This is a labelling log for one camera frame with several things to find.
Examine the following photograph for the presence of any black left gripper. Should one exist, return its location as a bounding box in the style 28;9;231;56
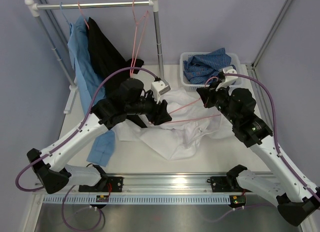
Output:
125;90;172;125

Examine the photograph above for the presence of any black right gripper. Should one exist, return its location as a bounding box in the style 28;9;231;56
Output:
198;80;240;126

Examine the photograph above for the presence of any pink hanger of white shirt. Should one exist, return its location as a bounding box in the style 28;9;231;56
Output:
159;87;222;130

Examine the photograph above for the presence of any blue checked shirt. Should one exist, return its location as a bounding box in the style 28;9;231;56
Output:
183;47;236;84

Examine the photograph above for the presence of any white shirt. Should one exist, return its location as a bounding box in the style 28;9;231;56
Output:
116;88;235;162

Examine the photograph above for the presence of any pink hanger of checked shirt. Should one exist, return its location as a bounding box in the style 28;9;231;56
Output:
130;0;149;67

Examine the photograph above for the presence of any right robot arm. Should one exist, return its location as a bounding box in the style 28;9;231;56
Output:
196;83;320;227

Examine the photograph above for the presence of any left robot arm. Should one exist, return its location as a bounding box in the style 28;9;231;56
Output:
27;78;172;194

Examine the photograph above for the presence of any light blue shirt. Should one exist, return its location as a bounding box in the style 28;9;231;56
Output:
67;16;116;167

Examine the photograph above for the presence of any black shirt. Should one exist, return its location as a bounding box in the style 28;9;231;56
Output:
86;17;147;128

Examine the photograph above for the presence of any pink hanger of black shirt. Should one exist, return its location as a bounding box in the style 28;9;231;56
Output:
77;1;90;30

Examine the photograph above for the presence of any blue hanger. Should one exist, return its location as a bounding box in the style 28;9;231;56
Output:
59;2;71;26

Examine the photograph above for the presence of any white plastic basket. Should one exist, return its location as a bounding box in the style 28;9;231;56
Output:
179;52;245;91

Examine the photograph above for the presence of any white clothes rack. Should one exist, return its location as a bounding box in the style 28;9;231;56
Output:
24;0;164;114

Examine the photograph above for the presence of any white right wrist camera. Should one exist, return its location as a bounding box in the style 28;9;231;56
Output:
216;69;238;91

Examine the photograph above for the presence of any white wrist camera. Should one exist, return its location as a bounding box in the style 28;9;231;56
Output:
150;77;171;103
216;69;238;91

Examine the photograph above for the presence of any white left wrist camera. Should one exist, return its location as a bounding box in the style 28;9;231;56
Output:
150;77;171;103

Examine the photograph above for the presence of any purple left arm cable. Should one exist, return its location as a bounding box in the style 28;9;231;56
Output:
14;67;161;193

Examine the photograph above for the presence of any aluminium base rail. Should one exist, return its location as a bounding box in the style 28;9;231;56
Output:
57;172;305;194

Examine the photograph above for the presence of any white slotted cable duct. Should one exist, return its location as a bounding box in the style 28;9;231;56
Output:
43;195;231;205

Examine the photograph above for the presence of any aluminium frame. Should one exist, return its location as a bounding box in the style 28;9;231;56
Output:
34;0;308;173

